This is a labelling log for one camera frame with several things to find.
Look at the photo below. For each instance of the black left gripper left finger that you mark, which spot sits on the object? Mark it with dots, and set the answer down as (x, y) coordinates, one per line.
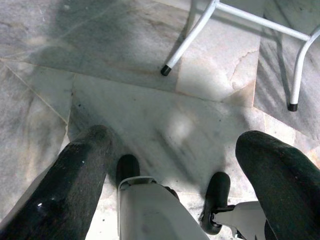
(62, 190)

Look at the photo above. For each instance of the white robot right leg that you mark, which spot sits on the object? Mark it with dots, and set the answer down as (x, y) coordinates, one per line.
(217, 195)

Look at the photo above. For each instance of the white plastic folding table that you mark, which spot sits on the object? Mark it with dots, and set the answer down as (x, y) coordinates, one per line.
(262, 22)

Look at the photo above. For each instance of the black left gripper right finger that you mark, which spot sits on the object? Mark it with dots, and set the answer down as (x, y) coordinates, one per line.
(287, 190)

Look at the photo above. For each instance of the white robot leg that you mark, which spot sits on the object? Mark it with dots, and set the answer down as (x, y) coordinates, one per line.
(217, 195)
(150, 212)

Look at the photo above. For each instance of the white robot left leg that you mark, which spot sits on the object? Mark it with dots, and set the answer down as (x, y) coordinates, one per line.
(150, 212)

